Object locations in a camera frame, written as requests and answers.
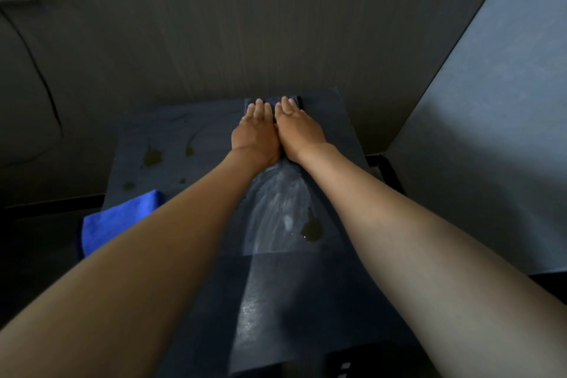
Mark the person's left hand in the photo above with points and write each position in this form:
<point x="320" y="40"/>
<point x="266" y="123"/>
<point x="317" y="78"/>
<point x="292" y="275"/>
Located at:
<point x="257" y="136"/>

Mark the person's right hand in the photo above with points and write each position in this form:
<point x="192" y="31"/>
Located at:
<point x="297" y="130"/>

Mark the person's left fingers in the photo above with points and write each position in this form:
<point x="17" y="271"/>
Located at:
<point x="259" y="108"/>

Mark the person's right fingers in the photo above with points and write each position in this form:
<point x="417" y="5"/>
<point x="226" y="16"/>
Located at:
<point x="287" y="105"/>

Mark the dark blue cleaning cloth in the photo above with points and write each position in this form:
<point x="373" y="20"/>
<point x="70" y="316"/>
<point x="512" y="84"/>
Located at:
<point x="248" y="101"/>

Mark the person's right forearm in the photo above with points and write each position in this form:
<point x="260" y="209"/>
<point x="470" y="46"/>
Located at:
<point x="425" y="267"/>

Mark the person's left forearm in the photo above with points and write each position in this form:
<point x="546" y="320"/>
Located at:
<point x="146" y="267"/>

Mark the large brown liquid stain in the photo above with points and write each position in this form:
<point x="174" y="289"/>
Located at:
<point x="312" y="229"/>

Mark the bright blue microfibre cloth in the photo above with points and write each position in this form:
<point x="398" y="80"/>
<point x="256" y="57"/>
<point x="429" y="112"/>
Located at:
<point x="119" y="218"/>

